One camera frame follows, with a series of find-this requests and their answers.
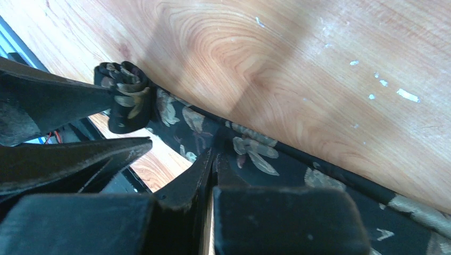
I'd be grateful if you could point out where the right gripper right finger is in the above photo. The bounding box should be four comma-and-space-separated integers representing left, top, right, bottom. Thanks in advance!
215, 154, 254, 254

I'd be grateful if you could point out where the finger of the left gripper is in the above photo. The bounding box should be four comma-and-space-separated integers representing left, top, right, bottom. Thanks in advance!
1, 137, 153, 211
1, 58, 113, 146

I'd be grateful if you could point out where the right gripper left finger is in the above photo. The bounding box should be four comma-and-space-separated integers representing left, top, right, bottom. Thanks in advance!
151, 149, 215, 254

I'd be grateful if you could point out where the black floral patterned tie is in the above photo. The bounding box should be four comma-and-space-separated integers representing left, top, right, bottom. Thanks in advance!
94, 61, 450, 254

